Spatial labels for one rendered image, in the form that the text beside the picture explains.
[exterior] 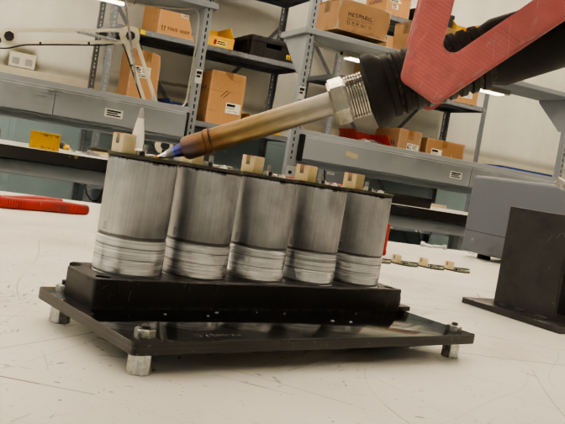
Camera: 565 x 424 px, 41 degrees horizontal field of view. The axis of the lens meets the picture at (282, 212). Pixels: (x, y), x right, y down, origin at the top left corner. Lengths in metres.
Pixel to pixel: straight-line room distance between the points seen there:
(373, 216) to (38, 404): 0.18
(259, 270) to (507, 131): 5.91
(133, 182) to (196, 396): 0.08
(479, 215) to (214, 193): 0.65
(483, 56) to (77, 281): 0.15
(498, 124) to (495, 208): 5.24
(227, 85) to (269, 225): 4.30
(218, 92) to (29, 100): 2.11
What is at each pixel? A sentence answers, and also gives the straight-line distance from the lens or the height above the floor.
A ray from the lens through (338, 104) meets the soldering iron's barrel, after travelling 0.25.
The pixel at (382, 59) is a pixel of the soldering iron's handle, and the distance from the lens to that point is 0.25.
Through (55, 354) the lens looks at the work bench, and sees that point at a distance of 0.24.
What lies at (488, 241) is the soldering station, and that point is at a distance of 0.89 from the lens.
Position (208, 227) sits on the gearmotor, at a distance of 0.27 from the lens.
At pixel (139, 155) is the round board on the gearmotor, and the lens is 0.26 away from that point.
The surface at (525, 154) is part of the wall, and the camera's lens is 6.31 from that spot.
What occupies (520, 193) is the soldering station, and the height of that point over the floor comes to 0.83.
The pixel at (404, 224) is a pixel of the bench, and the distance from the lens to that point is 3.21.
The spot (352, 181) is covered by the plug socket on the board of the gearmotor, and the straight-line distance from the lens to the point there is 0.33.
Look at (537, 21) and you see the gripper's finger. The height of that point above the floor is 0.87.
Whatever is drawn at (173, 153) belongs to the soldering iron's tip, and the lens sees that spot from 0.26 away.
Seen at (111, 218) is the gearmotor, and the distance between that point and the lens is 0.26.
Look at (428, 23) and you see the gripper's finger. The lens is 0.24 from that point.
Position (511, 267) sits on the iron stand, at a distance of 0.49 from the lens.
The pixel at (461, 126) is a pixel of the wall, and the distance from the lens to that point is 5.91.
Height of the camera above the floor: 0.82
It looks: 3 degrees down
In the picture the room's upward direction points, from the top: 9 degrees clockwise
